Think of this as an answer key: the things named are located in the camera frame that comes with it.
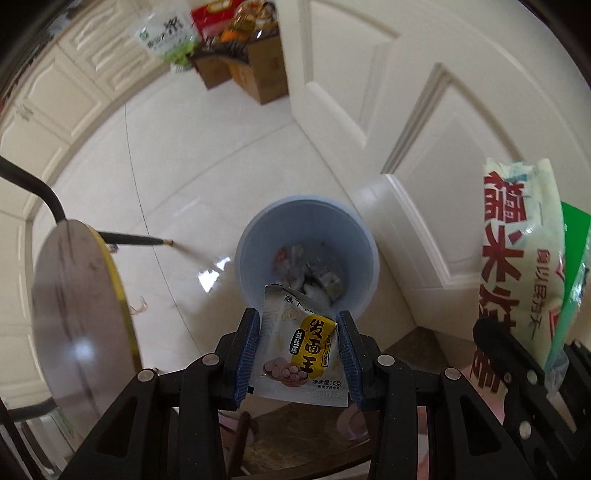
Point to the lower cabinets with counter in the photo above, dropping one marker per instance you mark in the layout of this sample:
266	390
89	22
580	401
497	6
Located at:
52	106

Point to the blue trash bin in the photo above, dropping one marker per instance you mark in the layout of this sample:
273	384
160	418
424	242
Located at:
330	233

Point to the clear bag with round bread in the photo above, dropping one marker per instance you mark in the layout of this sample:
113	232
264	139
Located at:
288	266

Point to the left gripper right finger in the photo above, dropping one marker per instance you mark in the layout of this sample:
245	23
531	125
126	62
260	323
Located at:
465	438

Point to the milk carton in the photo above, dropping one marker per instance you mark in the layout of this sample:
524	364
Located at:
326	279

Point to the glutinous rice flour bag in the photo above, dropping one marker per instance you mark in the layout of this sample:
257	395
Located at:
535	259

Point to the cardboard box with oil bottles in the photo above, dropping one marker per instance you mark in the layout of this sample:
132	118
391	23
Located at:
248	52

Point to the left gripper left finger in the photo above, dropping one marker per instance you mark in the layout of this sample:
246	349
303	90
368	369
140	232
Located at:
244	355

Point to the rice bag on floor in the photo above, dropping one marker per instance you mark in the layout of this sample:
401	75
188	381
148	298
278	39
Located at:
169	35

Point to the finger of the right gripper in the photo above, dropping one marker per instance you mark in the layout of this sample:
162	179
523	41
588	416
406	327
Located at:
512	364

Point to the white door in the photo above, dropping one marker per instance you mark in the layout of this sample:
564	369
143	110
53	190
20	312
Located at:
406	100

